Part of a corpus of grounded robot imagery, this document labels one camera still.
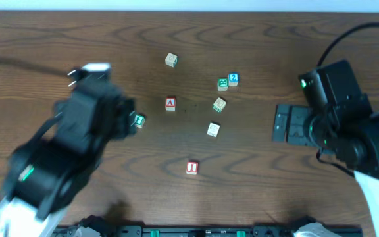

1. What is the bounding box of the blue 2 wooden block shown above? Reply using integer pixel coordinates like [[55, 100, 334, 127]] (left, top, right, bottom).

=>
[[228, 73, 240, 86]]

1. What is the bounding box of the red A wooden block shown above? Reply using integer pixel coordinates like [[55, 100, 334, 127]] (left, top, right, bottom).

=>
[[165, 97, 176, 111]]

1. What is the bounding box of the red I wooden block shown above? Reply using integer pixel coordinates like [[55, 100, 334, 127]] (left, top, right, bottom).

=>
[[186, 161, 199, 175]]

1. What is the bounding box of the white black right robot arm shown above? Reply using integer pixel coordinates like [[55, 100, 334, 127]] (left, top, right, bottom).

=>
[[272, 104, 379, 236]]

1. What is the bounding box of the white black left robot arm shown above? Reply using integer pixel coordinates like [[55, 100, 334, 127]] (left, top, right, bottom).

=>
[[0, 81, 136, 236]]

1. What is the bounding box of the green lightning wooden block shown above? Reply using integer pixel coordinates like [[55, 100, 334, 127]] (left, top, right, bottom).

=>
[[134, 115, 145, 128]]

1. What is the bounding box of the wooden block green side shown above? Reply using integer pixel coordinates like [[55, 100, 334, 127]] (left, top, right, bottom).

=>
[[213, 97, 227, 113]]

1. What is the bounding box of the plain wooden block centre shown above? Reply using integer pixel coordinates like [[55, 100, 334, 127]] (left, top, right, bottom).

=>
[[207, 122, 220, 137]]

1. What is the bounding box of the plain wooden block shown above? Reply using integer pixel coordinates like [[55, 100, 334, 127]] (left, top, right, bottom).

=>
[[164, 53, 178, 68], [207, 122, 220, 137]]

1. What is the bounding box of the green R wooden block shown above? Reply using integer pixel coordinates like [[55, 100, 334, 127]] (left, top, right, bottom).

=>
[[217, 78, 229, 91]]

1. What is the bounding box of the plain wooden block far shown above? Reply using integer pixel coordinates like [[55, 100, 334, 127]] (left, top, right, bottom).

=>
[[164, 53, 178, 68]]

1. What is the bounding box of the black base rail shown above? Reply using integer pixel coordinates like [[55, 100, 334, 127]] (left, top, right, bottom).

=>
[[53, 215, 364, 237]]

